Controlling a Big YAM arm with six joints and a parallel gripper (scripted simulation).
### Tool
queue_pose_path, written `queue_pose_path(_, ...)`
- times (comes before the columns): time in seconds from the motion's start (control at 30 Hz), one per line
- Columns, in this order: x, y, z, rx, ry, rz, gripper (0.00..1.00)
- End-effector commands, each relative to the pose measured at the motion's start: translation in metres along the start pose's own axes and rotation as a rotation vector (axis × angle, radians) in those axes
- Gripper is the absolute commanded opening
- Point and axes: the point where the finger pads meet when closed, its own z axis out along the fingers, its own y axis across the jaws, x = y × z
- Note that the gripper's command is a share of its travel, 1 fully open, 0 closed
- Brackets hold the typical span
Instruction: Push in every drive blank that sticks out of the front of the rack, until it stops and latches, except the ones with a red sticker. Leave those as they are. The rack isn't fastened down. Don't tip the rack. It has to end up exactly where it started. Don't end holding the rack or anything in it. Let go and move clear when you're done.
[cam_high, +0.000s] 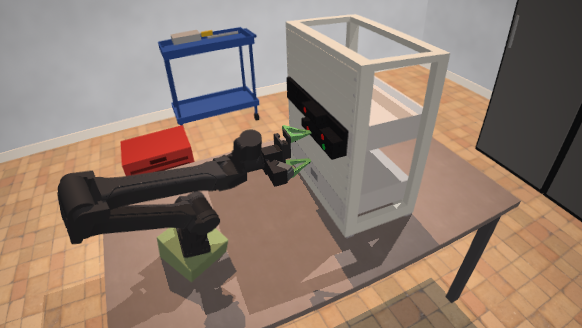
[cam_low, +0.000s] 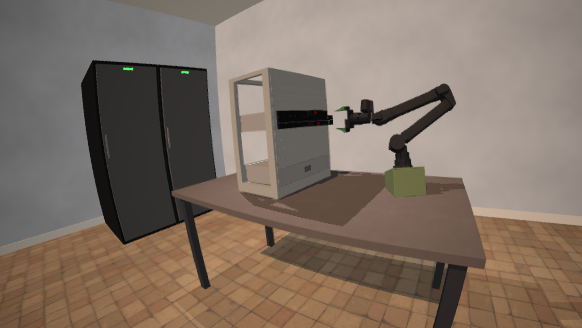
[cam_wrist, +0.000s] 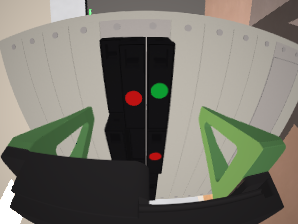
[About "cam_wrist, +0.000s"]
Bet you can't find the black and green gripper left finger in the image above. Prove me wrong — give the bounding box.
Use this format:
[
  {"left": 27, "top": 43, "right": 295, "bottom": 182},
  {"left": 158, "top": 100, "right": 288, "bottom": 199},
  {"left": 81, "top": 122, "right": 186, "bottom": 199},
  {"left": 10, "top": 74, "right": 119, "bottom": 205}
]
[{"left": 7, "top": 107, "right": 94, "bottom": 158}]

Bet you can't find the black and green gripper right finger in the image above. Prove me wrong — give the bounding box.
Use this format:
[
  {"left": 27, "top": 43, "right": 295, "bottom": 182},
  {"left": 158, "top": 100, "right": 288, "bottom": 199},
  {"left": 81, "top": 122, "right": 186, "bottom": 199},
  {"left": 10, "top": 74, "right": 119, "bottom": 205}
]
[{"left": 199, "top": 106, "right": 286, "bottom": 199}]

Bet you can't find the white open-frame rack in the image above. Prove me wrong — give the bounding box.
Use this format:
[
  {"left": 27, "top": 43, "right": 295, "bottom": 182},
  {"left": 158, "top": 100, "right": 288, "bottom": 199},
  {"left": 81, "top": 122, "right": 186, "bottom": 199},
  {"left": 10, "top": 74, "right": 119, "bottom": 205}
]
[{"left": 0, "top": 11, "right": 298, "bottom": 200}]

